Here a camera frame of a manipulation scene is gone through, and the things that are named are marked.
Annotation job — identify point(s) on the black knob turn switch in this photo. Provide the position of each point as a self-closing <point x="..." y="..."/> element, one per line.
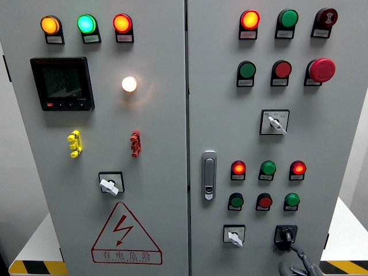
<point x="284" y="234"/>

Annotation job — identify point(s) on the black door hinge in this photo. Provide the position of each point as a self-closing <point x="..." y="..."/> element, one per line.
<point x="61" y="254"/>
<point x="7" y="68"/>
<point x="327" y="241"/>

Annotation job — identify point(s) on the black yellow striped tape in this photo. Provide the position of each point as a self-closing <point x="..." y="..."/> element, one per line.
<point x="348" y="267"/>
<point x="37" y="268"/>

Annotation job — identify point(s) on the small label plate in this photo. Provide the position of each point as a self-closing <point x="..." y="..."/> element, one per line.
<point x="265" y="178"/>
<point x="91" y="38"/>
<point x="284" y="34"/>
<point x="234" y="209"/>
<point x="320" y="33"/>
<point x="312" y="82"/>
<point x="238" y="177"/>
<point x="55" y="40"/>
<point x="279" y="82"/>
<point x="248" y="35"/>
<point x="262" y="209"/>
<point x="124" y="38"/>
<point x="245" y="83"/>
<point x="296" y="177"/>
<point x="290" y="208"/>

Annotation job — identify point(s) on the small green lamp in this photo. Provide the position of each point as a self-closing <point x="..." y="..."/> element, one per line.
<point x="292" y="199"/>
<point x="268" y="168"/>

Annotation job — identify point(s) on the small red push button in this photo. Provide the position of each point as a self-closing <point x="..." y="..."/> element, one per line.
<point x="264" y="201"/>

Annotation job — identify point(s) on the small green push button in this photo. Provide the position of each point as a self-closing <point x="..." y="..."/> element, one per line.
<point x="237" y="201"/>

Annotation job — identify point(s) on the small red lamp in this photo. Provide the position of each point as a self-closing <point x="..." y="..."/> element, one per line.
<point x="298" y="168"/>
<point x="238" y="168"/>

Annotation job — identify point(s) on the silver door lock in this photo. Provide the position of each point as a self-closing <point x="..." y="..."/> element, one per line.
<point x="209" y="172"/>

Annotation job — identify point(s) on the pale grey cabinet door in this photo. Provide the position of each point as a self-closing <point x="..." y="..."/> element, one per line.
<point x="230" y="126"/>
<point x="155" y="138"/>

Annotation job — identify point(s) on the red warning triangle sticker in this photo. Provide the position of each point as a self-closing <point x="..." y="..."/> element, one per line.
<point x="126" y="255"/>

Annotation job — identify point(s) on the large red stop button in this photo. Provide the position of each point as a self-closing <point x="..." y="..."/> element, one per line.
<point x="322" y="69"/>

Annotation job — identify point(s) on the dark red buzzer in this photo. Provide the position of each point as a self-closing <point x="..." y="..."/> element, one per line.
<point x="326" y="16"/>

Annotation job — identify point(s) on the red indicator lamp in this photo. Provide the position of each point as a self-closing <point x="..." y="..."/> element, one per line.
<point x="250" y="19"/>
<point x="122" y="23"/>

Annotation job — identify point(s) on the white lamp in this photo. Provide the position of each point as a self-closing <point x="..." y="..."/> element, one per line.
<point x="129" y="84"/>

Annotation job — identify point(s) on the black display meter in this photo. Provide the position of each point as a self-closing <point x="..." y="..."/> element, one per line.
<point x="62" y="82"/>

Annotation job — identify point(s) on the green indicator lamp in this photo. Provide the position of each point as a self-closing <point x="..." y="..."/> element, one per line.
<point x="86" y="23"/>

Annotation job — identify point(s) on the yellow indicator lamp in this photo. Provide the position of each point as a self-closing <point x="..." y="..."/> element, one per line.
<point x="50" y="25"/>

